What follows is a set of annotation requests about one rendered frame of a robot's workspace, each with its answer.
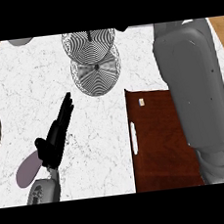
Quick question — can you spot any grey round object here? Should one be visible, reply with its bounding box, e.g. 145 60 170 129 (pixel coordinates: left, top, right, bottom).
7 36 36 49

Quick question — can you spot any mauve oval plate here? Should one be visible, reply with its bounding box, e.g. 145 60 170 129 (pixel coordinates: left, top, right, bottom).
13 149 48 190

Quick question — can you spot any brown wooden tray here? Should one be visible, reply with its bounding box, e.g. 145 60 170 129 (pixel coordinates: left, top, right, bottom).
123 81 207 194

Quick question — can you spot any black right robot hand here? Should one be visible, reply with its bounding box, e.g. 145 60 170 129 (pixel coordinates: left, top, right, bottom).
113 25 130 34

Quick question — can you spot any wire tiered basket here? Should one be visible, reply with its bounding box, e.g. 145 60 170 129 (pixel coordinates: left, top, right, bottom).
60 26 125 100

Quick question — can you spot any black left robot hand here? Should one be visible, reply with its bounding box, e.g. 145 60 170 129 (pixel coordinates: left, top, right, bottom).
28 91 81 172

